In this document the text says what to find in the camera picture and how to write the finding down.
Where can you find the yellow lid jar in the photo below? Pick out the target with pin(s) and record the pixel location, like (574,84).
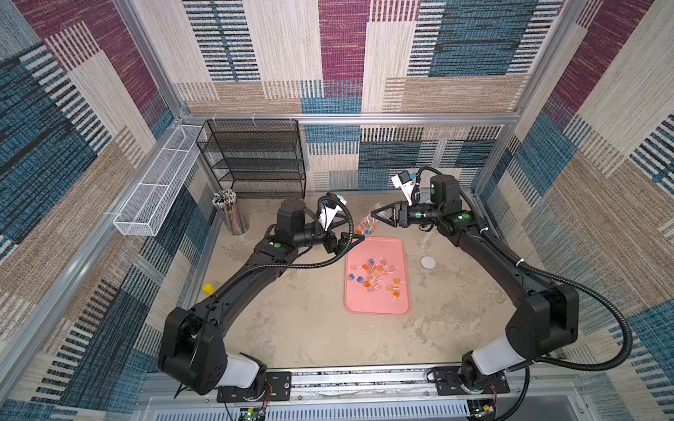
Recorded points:
(209,290)

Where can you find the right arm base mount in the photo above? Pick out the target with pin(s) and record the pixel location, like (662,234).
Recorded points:
(455,380)

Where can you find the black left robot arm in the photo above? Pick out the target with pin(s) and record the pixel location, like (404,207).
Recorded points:
(192,349)

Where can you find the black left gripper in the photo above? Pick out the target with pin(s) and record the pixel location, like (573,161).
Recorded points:
(331,246)

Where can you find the white wire mesh basket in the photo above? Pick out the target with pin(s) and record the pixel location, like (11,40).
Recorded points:
(145,211)

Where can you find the candy jar clear plastic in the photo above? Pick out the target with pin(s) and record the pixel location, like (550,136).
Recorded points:
(424,242)

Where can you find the white jar lid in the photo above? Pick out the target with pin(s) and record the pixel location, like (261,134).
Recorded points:
(428,262)

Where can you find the pink plastic tray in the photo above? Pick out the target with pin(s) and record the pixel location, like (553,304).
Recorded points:
(391,249)

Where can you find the black wire shelf rack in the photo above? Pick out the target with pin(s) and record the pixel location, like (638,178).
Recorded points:
(255,158)

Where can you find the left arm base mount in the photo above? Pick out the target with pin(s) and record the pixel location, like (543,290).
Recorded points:
(275,386)

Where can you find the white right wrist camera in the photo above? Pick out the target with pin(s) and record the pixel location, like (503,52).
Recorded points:
(408,183)

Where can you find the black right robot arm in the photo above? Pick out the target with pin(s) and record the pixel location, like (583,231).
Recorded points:
(546,315)

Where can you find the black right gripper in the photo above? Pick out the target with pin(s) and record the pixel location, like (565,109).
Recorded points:
(397,213)

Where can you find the pile of lollipop candies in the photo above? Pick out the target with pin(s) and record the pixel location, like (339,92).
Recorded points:
(375,279)

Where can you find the candy jar patterned lid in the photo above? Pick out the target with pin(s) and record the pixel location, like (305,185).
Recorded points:
(368,224)

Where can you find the cup of coloured pencils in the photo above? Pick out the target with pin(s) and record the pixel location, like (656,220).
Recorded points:
(227,203)

